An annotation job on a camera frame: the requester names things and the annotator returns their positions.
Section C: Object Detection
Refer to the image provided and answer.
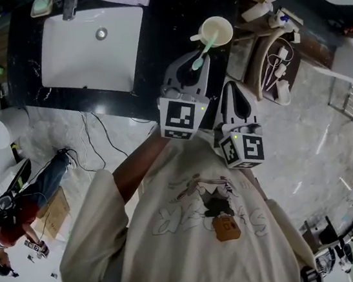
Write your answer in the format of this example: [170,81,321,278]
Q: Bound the white charger with cable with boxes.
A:
[259,44,302,107]

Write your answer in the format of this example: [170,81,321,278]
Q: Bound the white spray bottle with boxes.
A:
[239,0,276,23]

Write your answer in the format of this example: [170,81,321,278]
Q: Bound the black marble washstand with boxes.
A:
[0,0,256,142]

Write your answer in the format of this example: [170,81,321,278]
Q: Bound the green toothbrush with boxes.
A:
[187,30,225,71]

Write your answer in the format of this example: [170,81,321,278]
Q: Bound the chrome faucet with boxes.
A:
[60,0,85,22]

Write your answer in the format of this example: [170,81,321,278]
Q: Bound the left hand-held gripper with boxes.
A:
[151,50,222,145]

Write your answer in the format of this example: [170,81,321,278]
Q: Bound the white cup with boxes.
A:
[187,14,236,51]

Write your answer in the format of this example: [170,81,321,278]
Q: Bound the soap dish with green soap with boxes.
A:
[28,0,57,19]

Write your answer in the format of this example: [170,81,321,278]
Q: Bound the black chair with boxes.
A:
[299,214,342,253]

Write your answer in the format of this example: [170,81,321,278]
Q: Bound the white blue small device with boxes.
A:
[267,5,307,46]

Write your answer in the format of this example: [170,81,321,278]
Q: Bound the flat cardboard box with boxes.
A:
[28,186,75,242]

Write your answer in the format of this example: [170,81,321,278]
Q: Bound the white sink basin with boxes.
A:
[32,3,156,104]

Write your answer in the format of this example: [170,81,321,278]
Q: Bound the black cable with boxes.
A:
[52,108,125,177]

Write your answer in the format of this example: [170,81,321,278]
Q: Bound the brown basket with items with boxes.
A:
[236,24,308,112]

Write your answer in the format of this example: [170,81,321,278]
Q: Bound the chrome sink drain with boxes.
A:
[94,26,109,41]

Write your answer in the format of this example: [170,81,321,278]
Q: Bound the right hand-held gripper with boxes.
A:
[209,77,268,172]

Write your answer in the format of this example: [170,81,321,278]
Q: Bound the person's left forearm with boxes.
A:
[107,128,178,205]

